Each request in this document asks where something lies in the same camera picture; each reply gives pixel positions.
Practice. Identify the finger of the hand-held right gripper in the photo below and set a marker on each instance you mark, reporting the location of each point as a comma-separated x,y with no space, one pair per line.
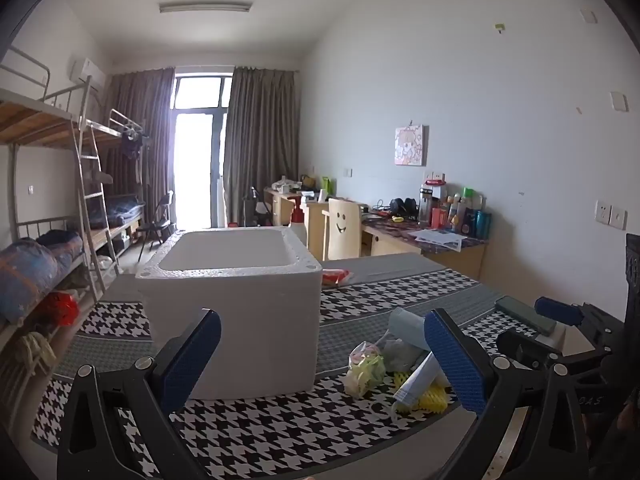
525,344
557,310

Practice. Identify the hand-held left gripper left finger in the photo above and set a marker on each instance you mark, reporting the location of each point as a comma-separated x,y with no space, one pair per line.
192,360

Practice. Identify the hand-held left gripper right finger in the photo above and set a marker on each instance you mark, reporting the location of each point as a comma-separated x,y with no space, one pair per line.
455,365

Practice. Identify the yellow foam net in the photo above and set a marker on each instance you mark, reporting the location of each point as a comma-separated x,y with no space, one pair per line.
432,402

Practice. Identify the white squeeze tube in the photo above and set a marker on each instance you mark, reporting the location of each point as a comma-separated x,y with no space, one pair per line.
415,385

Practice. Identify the white foam box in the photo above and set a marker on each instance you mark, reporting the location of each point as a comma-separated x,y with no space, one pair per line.
250,320

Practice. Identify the green white plastic bag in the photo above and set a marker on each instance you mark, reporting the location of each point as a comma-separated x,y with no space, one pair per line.
365,372

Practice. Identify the person's right hand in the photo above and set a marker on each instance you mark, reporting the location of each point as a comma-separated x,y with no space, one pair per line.
629,422

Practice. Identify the dark green phone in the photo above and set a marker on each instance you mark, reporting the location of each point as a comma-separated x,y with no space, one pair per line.
520,312

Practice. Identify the wooden desk with patterned cover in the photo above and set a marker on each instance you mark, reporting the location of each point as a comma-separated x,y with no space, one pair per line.
465,260

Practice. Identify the houndstooth blanket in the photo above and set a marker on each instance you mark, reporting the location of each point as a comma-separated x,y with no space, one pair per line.
280,425

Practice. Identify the printed papers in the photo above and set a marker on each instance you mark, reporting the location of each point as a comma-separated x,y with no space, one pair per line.
437,239

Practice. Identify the row of toiletry bottles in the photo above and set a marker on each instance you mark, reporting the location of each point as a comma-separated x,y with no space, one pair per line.
465,215

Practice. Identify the black folding chair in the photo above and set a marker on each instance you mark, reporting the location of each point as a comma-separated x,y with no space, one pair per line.
157,222

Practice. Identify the red plastic bag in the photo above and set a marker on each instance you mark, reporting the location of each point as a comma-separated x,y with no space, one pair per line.
60,307

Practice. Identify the red snack packet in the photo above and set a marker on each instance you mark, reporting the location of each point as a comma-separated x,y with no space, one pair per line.
335,276

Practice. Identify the pale yellow cloth bundle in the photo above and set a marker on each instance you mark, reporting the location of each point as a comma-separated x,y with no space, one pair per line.
35,352

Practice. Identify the clear bottle black lid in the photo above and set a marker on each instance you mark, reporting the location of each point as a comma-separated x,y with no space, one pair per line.
426,207

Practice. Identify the blue plaid quilt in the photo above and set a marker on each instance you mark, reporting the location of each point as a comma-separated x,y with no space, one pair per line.
122,210

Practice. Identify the black headphones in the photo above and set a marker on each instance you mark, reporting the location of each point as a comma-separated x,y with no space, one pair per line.
402,206

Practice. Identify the dark blue quilt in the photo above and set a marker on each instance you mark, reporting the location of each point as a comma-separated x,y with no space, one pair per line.
62,250

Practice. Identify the red white box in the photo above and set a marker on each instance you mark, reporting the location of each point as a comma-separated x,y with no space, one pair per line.
436,190

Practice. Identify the wooden smiley chair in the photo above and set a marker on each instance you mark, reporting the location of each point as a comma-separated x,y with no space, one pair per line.
342,230

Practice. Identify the metal bed ladder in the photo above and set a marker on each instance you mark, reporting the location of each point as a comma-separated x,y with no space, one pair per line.
95,210

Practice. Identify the plain wooden desk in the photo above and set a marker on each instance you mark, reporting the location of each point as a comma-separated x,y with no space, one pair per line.
315,225

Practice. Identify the blue orange checked quilt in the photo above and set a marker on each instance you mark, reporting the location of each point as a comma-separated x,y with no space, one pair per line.
25,280

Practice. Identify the glass balcony door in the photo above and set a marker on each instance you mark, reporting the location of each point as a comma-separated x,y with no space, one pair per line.
200,160

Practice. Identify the dark hanging clothes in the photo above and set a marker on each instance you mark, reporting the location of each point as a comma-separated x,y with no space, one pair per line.
134,145

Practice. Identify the brown curtain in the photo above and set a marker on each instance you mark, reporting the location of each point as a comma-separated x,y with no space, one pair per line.
260,135
150,105

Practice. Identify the small metal bunk bed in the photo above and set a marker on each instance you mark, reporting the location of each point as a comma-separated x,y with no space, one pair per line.
112,132

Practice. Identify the large metal bunk bed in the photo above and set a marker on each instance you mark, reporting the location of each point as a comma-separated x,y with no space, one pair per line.
30,120

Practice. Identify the white air conditioner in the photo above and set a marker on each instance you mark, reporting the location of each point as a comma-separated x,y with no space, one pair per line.
89,71

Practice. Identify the ceiling light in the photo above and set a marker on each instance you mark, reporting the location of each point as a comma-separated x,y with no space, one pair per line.
205,7

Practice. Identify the large wall socket panel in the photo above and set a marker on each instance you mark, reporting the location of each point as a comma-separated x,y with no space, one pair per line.
611,215

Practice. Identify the double wall outlet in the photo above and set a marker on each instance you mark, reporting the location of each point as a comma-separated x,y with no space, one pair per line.
434,176

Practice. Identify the white wall switch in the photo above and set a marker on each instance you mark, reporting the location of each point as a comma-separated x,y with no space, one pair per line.
619,101

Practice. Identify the cartoon wall picture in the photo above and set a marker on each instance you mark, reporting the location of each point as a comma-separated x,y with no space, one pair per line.
410,145

